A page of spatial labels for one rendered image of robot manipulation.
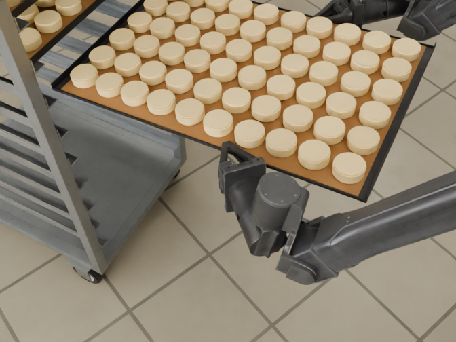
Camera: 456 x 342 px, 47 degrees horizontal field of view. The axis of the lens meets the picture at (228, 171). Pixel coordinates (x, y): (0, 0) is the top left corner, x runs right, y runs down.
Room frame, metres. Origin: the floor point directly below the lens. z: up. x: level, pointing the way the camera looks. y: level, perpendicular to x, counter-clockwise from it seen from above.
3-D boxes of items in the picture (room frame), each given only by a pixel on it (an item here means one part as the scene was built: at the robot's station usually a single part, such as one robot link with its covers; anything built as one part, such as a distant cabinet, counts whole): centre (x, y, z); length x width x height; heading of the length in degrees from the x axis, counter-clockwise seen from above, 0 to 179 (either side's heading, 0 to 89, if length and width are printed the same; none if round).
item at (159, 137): (1.23, 0.44, 0.24); 0.64 x 0.03 x 0.03; 62
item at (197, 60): (0.77, 0.06, 0.84); 0.05 x 0.05 x 0.02
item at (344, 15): (0.91, -0.21, 0.83); 0.09 x 0.07 x 0.07; 108
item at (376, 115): (0.61, -0.24, 0.86); 0.05 x 0.05 x 0.02
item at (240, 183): (0.46, -0.03, 0.84); 0.07 x 0.07 x 0.10; 17
